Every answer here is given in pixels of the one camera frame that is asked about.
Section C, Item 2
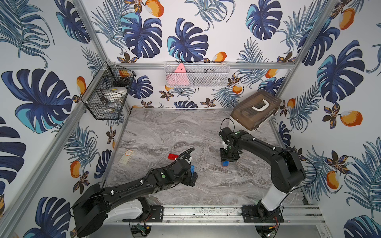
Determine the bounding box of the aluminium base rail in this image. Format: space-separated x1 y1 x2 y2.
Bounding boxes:
80 204 325 226

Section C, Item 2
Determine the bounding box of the pink triangle object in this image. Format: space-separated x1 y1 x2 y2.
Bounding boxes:
167 63 190 87

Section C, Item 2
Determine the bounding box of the brown lidded storage box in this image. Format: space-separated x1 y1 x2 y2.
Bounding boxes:
228 90 282 132

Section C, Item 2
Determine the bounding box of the red lego brick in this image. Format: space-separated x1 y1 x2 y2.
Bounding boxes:
168 154 179 161

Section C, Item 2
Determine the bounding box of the white wire shelf basket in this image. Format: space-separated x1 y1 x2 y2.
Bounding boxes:
164 62 230 87

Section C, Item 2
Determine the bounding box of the black wire basket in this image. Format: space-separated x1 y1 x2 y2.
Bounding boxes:
80 62 136 121

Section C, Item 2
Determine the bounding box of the white object in basket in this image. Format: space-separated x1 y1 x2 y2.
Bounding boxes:
102 87 128 103

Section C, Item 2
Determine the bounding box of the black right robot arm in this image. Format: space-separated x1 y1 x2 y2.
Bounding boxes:
219 127 306 212

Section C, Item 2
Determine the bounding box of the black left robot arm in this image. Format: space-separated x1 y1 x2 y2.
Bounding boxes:
72 159 198 238

